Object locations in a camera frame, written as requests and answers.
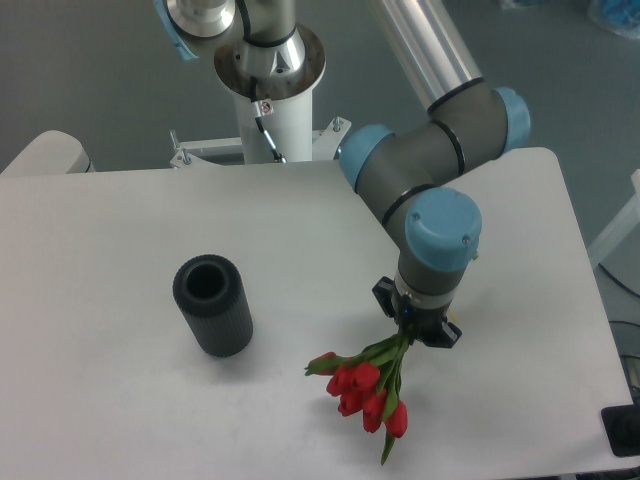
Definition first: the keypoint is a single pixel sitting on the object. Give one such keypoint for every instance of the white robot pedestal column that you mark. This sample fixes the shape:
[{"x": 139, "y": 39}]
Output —
[{"x": 272, "y": 88}]

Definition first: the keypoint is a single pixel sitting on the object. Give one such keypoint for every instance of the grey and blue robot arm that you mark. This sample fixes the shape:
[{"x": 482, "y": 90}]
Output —
[{"x": 403, "y": 179}]

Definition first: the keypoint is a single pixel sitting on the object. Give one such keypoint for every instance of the black device at table edge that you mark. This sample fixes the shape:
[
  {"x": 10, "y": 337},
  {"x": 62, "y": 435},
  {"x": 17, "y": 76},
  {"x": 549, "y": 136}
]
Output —
[{"x": 622, "y": 429}]

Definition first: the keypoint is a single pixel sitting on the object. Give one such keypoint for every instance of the black ribbed cylindrical vase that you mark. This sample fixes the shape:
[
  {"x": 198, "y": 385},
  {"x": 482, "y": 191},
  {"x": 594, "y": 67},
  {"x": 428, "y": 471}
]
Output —
[{"x": 209, "y": 292}]

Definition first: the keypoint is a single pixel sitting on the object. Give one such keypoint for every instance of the red tulip bouquet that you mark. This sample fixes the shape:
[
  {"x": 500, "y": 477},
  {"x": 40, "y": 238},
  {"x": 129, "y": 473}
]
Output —
[{"x": 370, "y": 383}]

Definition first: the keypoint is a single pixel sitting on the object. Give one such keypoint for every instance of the white rounded side table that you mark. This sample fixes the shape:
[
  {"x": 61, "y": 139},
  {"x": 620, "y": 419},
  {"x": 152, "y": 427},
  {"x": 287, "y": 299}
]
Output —
[{"x": 51, "y": 153}]

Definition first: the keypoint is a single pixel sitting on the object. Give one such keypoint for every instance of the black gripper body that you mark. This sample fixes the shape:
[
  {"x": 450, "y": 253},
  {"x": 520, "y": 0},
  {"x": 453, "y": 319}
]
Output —
[{"x": 407, "y": 305}]

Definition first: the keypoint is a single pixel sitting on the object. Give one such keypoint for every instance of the white furniture at right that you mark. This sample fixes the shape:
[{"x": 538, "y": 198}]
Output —
[{"x": 617, "y": 229}]

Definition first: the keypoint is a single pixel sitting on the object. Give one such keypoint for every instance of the blue item in plastic bag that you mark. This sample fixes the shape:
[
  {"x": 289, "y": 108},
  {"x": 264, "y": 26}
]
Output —
[{"x": 618, "y": 16}]

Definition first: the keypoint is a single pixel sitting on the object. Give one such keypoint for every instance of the white metal base bracket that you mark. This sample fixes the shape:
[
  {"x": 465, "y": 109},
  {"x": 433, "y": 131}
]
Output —
[{"x": 200, "y": 150}]

